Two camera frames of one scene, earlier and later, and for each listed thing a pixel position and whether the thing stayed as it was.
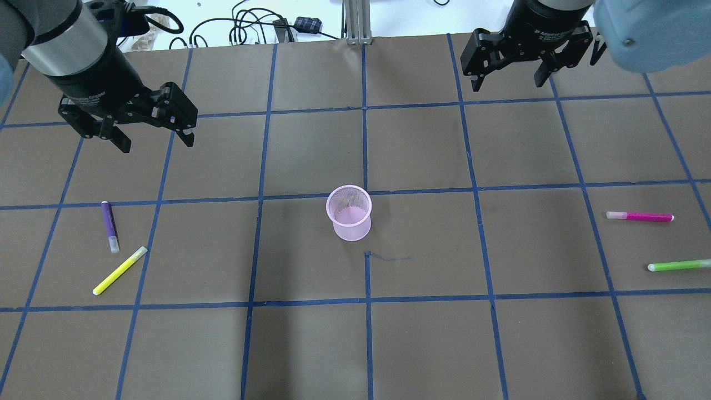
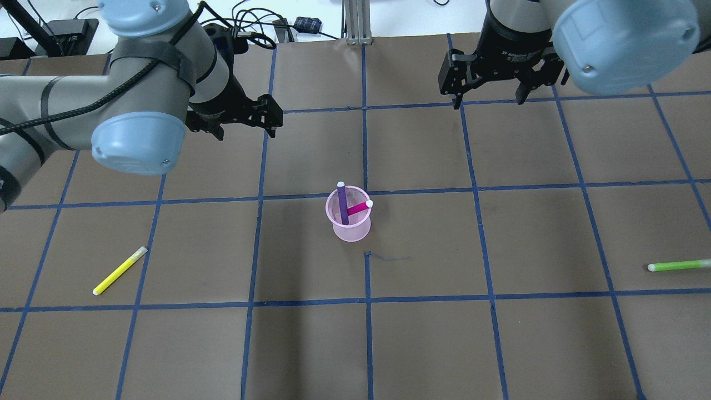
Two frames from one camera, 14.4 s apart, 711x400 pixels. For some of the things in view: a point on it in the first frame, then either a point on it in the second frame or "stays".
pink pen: (640, 216) to (369, 204)
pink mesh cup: (349, 208) stays
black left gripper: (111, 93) to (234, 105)
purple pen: (113, 235) to (341, 186)
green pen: (679, 265) stays
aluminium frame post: (356, 22) stays
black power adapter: (308, 25) stays
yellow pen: (141, 251) stays
